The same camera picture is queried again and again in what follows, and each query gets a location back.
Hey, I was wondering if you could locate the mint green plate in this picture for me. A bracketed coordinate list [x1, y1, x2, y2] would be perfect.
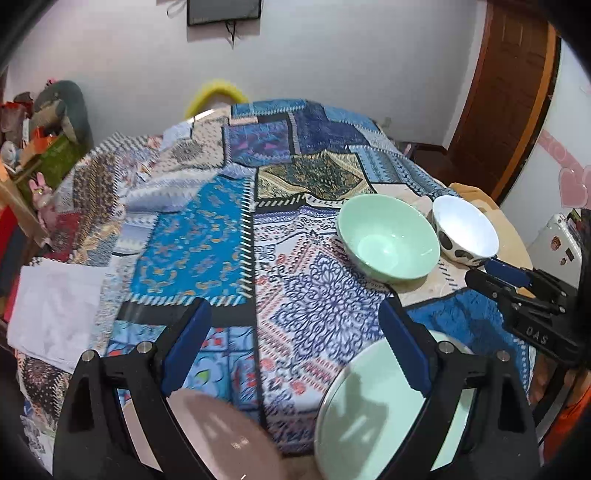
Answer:
[313, 329, 478, 480]

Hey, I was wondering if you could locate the orange sleeve forearm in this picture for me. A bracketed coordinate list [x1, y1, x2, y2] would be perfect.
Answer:
[543, 379, 590, 462]

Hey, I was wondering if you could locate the green cardboard box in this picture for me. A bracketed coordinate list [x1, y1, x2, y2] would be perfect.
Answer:
[14, 135, 88, 206]

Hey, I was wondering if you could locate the dark purple ceramic plate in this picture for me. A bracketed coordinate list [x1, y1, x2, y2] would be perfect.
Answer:
[120, 388, 290, 480]

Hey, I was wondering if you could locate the mint green bowl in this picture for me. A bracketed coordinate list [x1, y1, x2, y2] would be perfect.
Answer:
[335, 194, 441, 283]

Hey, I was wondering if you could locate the white cow-pattern bowl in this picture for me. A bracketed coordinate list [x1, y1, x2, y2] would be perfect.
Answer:
[431, 195, 500, 267]

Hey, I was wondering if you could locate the pink bunny plush toy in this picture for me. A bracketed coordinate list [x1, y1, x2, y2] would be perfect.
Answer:
[29, 172, 58, 233]

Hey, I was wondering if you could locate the wall-mounted black monitor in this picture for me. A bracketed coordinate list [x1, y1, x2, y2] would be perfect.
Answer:
[186, 0, 263, 27]

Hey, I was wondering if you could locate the patchwork patterned tablecloth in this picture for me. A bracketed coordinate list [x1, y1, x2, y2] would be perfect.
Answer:
[13, 97, 539, 467]

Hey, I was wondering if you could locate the yellow chair back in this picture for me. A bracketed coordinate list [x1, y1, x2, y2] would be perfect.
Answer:
[183, 79, 249, 120]

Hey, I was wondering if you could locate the brown wooden door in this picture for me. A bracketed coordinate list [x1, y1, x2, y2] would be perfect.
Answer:
[449, 1, 559, 202]

